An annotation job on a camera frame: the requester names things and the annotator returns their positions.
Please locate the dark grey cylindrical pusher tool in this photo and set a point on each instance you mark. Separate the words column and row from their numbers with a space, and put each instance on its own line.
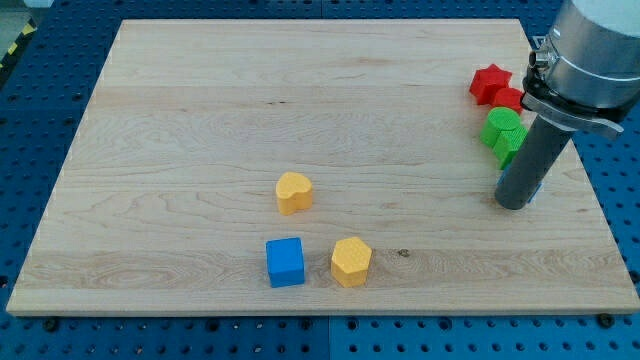
column 541, row 147

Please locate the yellow heart block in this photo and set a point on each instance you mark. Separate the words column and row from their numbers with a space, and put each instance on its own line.
column 294, row 192

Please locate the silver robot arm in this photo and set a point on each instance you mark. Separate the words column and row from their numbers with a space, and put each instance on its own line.
column 583, row 77

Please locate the red star block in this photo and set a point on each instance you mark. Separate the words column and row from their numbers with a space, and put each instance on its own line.
column 487, row 81

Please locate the green hexagon block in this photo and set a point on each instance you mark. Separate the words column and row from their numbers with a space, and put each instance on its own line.
column 508, row 144

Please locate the blue block under tool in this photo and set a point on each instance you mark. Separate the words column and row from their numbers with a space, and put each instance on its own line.
column 531, row 199

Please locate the green cylinder block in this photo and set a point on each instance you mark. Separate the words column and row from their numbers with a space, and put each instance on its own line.
column 498, row 120

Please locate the red cylinder block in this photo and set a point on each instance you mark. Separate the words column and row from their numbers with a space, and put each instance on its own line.
column 509, row 98

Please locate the yellow hexagon block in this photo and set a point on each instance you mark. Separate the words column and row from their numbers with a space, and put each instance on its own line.
column 350, row 262

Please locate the blue cube block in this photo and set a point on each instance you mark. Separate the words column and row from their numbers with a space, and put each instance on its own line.
column 285, row 262

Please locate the light wooden board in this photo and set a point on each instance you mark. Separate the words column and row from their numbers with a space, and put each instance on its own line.
column 166, row 198

